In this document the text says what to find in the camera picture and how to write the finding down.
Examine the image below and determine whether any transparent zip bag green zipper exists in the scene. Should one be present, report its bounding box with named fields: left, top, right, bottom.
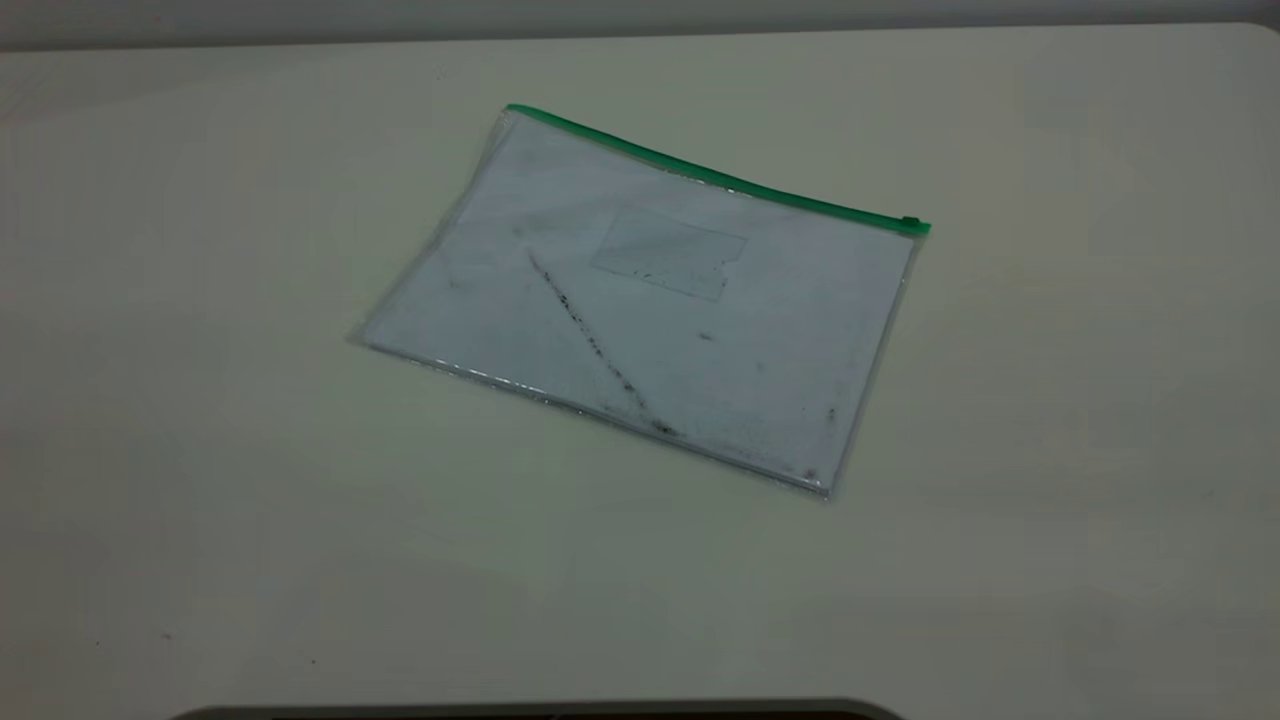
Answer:
left=350, top=103, right=933, bottom=499

